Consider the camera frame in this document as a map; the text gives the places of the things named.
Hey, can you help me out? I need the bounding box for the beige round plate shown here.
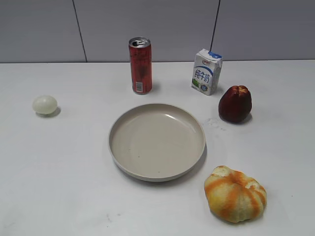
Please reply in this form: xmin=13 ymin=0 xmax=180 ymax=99
xmin=108 ymin=103 xmax=207 ymax=182

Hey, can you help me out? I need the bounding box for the dark red apple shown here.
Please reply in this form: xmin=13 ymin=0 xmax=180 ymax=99
xmin=218 ymin=86 xmax=252 ymax=123

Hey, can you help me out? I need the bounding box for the red soda can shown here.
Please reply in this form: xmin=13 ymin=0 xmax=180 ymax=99
xmin=128 ymin=37 xmax=153 ymax=94

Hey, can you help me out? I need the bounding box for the white milk carton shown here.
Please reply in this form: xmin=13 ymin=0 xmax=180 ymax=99
xmin=191 ymin=49 xmax=222 ymax=96

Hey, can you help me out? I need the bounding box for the orange striped pumpkin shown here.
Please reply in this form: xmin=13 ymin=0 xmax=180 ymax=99
xmin=204 ymin=165 xmax=267 ymax=223

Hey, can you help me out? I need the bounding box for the white egg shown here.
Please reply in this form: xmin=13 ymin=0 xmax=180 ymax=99
xmin=32 ymin=95 xmax=58 ymax=115

